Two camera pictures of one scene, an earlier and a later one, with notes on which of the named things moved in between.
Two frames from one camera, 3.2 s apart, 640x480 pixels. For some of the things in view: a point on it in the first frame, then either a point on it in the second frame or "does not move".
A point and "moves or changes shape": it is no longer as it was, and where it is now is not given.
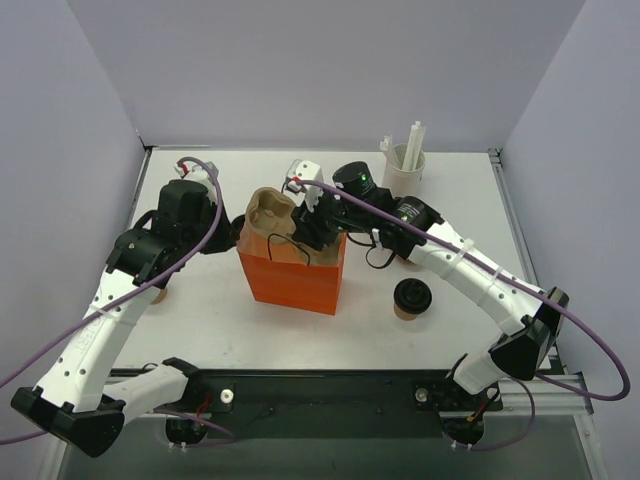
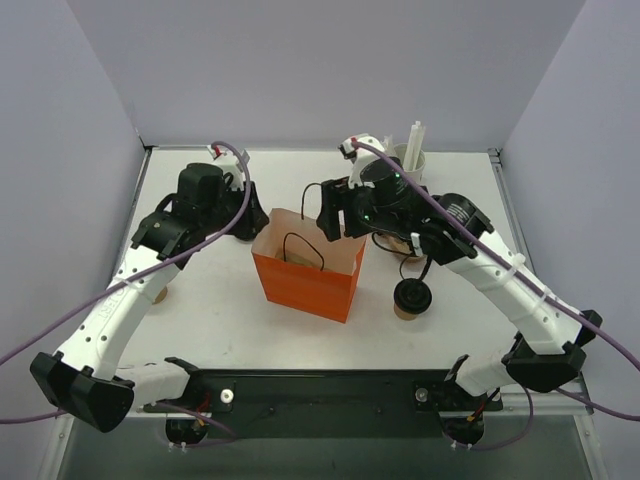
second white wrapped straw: (386, 144) does not move
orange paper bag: (292, 274) moves or changes shape
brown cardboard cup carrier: (271, 214) -> (292, 257)
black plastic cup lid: (412, 295) does not move
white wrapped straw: (417, 135) does not move
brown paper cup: (161, 297) does not move
